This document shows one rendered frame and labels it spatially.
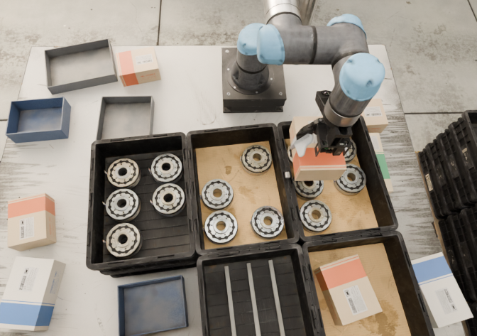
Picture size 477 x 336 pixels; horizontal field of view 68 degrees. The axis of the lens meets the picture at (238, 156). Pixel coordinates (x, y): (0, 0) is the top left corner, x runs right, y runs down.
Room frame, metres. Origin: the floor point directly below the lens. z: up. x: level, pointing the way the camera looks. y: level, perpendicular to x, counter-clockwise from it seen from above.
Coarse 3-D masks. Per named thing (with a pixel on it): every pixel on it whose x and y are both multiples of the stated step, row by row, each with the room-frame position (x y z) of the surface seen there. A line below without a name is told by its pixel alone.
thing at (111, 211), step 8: (120, 192) 0.35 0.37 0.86; (128, 192) 0.35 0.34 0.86; (112, 200) 0.32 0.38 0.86; (136, 200) 0.33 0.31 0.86; (112, 208) 0.29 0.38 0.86; (128, 208) 0.30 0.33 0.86; (136, 208) 0.30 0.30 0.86; (112, 216) 0.27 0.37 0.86; (120, 216) 0.27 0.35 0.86; (128, 216) 0.27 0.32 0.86
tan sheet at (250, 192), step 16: (240, 144) 0.57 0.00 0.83; (256, 144) 0.58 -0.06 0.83; (208, 160) 0.50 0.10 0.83; (224, 160) 0.50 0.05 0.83; (256, 160) 0.51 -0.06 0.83; (272, 160) 0.52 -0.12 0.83; (208, 176) 0.44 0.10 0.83; (224, 176) 0.44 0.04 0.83; (240, 176) 0.45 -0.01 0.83; (256, 176) 0.45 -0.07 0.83; (272, 176) 0.46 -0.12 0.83; (240, 192) 0.39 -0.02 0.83; (256, 192) 0.40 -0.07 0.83; (272, 192) 0.40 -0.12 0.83; (240, 208) 0.34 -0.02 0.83; (256, 208) 0.34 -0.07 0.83; (240, 224) 0.28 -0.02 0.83; (208, 240) 0.23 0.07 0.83; (240, 240) 0.23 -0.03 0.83; (256, 240) 0.24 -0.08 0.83; (272, 240) 0.24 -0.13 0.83
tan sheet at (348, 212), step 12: (288, 144) 0.59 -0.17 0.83; (324, 180) 0.46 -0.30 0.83; (324, 192) 0.42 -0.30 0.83; (336, 192) 0.42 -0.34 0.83; (360, 192) 0.43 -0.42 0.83; (300, 204) 0.37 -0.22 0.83; (336, 204) 0.38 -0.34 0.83; (348, 204) 0.38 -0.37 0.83; (360, 204) 0.39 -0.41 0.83; (312, 216) 0.33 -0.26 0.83; (336, 216) 0.34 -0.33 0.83; (348, 216) 0.34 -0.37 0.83; (360, 216) 0.34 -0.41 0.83; (372, 216) 0.35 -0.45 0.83; (336, 228) 0.30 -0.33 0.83; (348, 228) 0.30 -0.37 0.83; (360, 228) 0.30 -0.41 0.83
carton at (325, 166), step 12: (300, 120) 0.51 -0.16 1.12; (312, 120) 0.51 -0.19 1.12; (312, 144) 0.44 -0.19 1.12; (312, 156) 0.40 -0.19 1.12; (324, 156) 0.41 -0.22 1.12; (336, 156) 0.41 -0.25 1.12; (300, 168) 0.37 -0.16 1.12; (312, 168) 0.37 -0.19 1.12; (324, 168) 0.37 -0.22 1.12; (336, 168) 0.38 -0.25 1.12; (300, 180) 0.36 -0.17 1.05
